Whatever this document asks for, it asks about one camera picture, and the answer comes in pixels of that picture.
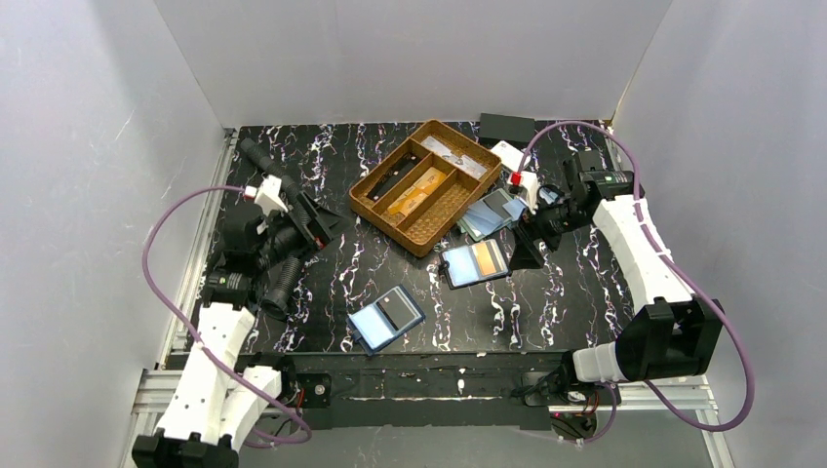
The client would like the black VIP card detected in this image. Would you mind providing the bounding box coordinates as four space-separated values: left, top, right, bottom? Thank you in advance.
376 288 422 331

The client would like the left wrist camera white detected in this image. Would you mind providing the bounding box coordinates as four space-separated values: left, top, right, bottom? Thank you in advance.
243 175 289 216

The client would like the navy blue card holder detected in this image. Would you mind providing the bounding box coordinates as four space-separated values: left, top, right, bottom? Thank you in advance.
347 285 425 356

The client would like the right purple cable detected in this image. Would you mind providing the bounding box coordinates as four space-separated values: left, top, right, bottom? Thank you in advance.
516 120 756 446

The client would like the white small box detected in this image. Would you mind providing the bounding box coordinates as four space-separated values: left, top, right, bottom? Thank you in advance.
491 140 528 173

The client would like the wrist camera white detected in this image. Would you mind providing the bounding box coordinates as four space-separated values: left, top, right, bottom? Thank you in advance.
243 175 289 216
507 171 539 215

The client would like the orange VIP card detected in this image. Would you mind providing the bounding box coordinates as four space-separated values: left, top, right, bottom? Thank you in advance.
387 189 429 216

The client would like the green card holder open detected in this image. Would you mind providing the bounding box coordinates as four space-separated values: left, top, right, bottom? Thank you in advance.
457 188 524 241

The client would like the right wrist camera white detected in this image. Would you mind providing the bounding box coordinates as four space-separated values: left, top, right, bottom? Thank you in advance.
507 171 539 215

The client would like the black card holder open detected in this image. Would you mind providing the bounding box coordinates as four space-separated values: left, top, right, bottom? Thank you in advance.
439 239 511 290

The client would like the white card black stripe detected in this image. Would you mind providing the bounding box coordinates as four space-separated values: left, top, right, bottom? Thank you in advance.
449 154 487 180

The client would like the black box at back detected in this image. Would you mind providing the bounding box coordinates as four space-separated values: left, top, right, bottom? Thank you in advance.
478 113 535 147

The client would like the yellow card in holder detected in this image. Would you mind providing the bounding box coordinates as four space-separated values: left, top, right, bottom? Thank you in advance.
470 239 508 277

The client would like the brown woven divider tray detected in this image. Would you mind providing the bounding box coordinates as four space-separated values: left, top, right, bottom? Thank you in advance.
349 120 502 257

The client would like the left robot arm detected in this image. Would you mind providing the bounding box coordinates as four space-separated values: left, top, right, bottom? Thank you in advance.
132 194 312 467

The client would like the light blue card holder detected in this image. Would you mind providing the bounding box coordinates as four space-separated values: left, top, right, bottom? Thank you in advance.
506 185 564 222

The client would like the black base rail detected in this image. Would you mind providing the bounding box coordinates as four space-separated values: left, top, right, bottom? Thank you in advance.
236 348 621 433

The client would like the orange card in tray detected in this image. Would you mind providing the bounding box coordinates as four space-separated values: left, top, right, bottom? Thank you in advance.
404 167 447 194

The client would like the black corrugated hose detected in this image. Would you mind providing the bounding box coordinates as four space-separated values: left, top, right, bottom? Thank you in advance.
239 137 315 322

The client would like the white card in tray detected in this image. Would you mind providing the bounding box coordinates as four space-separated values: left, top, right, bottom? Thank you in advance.
420 136 470 169

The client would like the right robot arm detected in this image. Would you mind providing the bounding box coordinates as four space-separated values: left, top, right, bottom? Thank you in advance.
509 153 723 386

